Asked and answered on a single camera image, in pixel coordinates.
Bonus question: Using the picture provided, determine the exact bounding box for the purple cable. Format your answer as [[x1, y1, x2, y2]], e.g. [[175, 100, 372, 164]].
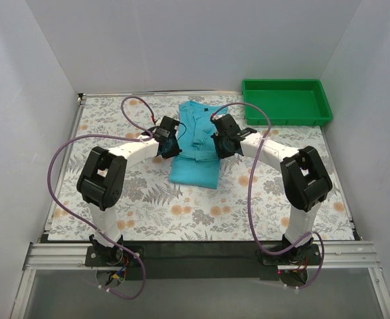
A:
[[209, 102, 325, 290], [47, 95, 157, 300]]

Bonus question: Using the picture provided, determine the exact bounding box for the aluminium frame rail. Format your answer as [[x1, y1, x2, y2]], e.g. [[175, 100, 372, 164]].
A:
[[11, 241, 390, 318]]

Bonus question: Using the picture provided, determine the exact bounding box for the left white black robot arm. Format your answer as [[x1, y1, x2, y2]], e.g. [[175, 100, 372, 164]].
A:
[[76, 116, 181, 266]]

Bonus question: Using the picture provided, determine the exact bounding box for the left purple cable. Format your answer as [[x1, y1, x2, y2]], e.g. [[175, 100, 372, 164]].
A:
[[47, 95, 157, 300]]

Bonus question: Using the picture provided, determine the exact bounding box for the floral patterned table cloth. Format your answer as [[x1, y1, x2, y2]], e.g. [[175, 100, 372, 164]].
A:
[[48, 93, 361, 243]]

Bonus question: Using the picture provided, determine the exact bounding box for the turquoise t shirt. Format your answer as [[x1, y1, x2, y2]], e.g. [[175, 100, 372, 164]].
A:
[[169, 100, 221, 189]]

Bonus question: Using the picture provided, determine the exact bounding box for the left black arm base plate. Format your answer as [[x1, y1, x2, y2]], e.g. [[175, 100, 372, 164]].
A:
[[84, 246, 140, 267]]

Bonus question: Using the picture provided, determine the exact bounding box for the green plastic tray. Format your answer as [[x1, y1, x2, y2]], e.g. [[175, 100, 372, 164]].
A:
[[242, 79, 333, 126]]

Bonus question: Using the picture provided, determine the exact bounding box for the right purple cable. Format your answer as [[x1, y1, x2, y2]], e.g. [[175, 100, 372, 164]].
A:
[[209, 102, 325, 290]]

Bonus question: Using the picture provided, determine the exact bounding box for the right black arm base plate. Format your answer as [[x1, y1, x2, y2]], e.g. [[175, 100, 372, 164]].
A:
[[255, 244, 322, 268]]

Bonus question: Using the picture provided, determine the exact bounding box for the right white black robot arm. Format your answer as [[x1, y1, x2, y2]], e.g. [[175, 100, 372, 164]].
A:
[[211, 114, 333, 264]]

